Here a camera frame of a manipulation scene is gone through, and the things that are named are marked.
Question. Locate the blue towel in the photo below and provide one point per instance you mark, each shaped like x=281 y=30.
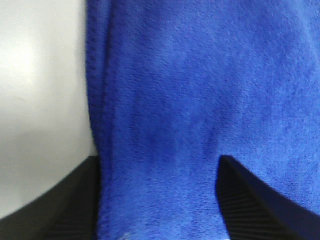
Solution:
x=174 y=84

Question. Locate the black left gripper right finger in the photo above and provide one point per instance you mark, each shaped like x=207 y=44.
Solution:
x=252 y=210

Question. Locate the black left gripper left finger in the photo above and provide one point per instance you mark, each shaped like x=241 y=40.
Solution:
x=69 y=211

